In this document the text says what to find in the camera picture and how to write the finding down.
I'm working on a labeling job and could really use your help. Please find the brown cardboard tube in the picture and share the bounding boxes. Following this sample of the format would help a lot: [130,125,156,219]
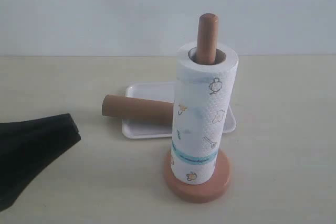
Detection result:
[102,95,173,125]

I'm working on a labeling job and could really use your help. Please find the white printed paper towel roll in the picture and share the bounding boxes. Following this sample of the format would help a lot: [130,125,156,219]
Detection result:
[171,42,238,185]

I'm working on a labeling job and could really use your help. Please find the wooden paper towel holder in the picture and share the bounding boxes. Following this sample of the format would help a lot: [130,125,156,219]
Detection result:
[163,13,230,202]

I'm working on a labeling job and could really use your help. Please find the white rectangular tray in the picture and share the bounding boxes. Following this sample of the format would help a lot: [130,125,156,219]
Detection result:
[122,82,237,139]

